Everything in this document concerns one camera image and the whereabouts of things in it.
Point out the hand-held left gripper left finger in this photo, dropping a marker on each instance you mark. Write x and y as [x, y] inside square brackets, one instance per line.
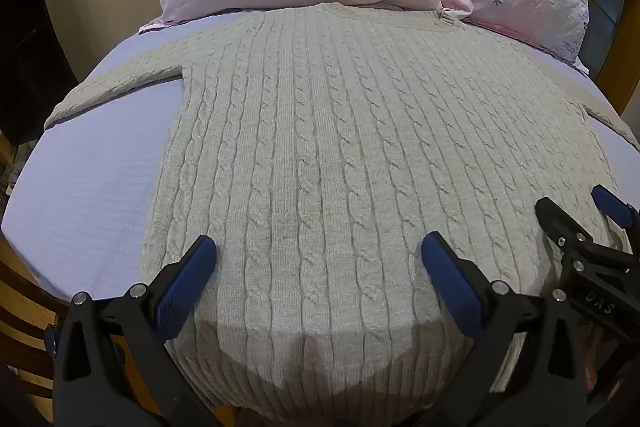
[186, 287]

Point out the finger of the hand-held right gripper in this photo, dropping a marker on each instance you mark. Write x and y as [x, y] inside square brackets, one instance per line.
[612, 208]
[556, 218]

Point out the wooden headboard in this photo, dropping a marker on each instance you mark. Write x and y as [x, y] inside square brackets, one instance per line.
[607, 17]

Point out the lavender bed sheet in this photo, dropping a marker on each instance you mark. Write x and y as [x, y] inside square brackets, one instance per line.
[95, 177]

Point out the wooden slatted frame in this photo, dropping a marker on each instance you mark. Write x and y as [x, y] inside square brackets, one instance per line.
[25, 317]

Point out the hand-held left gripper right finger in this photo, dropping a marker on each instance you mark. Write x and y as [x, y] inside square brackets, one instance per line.
[450, 287]

